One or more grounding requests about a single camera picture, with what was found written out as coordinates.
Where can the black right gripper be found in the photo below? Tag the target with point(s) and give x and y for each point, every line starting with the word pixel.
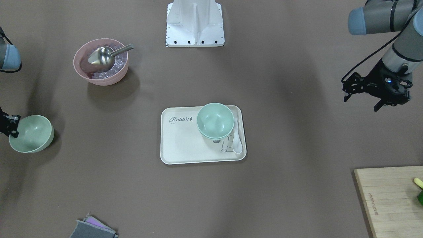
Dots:
pixel 6 124

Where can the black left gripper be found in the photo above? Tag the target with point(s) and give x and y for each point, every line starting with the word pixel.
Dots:
pixel 374 78

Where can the green bowl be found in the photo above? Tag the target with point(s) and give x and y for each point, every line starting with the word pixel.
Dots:
pixel 215 133
pixel 35 134
pixel 215 115

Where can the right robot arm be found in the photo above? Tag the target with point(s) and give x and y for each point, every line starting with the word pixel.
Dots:
pixel 10 62

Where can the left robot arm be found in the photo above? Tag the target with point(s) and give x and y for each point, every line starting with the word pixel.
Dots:
pixel 401 16

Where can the pink bowl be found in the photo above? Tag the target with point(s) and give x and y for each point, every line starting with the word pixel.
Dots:
pixel 112 76

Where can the wooden cutting board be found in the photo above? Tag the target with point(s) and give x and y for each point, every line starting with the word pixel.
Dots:
pixel 390 199

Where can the yellow plastic knife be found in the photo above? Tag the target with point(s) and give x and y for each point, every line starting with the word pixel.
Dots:
pixel 418 182

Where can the green lime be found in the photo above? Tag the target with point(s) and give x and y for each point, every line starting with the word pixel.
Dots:
pixel 420 197

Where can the metal scoop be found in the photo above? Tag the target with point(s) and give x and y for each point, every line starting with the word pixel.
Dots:
pixel 103 58

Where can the grey folded cloth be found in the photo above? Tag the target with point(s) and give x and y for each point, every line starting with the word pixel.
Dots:
pixel 91 227

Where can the white ceramic spoon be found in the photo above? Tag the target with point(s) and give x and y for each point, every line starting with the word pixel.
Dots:
pixel 237 144

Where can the green bowl on tray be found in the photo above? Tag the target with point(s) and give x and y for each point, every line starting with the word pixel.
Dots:
pixel 215 133

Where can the cream serving tray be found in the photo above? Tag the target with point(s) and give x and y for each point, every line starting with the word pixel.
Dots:
pixel 182 142

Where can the white pillar base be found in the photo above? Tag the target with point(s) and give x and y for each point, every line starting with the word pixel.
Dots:
pixel 194 23

